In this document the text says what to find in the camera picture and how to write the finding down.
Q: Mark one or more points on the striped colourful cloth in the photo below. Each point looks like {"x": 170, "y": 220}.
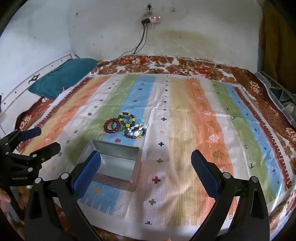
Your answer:
{"x": 175, "y": 115}
{"x": 185, "y": 63}

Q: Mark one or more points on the teal blue cloth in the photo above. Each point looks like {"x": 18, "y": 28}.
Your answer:
{"x": 62, "y": 76}

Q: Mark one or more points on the white wall socket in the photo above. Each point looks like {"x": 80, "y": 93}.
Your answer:
{"x": 149, "y": 6}

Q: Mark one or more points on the pink power strip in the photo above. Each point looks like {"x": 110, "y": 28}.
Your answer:
{"x": 155, "y": 19}

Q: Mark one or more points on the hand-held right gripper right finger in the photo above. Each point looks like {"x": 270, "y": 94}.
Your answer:
{"x": 205, "y": 173}

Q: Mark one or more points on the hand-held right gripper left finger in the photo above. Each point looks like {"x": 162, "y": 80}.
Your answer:
{"x": 87, "y": 176}

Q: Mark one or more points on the silver metal tin box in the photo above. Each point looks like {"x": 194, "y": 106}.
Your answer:
{"x": 115, "y": 160}

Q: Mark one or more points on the yellow hanging cloth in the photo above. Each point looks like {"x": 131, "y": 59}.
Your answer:
{"x": 279, "y": 46}

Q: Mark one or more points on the green jade bangle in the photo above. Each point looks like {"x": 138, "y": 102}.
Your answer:
{"x": 113, "y": 127}

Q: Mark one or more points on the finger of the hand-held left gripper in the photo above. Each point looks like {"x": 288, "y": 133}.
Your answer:
{"x": 30, "y": 134}
{"x": 46, "y": 150}

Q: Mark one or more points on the white bed headboard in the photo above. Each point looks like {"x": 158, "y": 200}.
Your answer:
{"x": 23, "y": 81}

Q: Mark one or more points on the person's left hand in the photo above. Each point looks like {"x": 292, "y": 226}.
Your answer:
{"x": 4, "y": 196}

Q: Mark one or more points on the clear plastic storage box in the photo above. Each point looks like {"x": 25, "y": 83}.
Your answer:
{"x": 281, "y": 104}

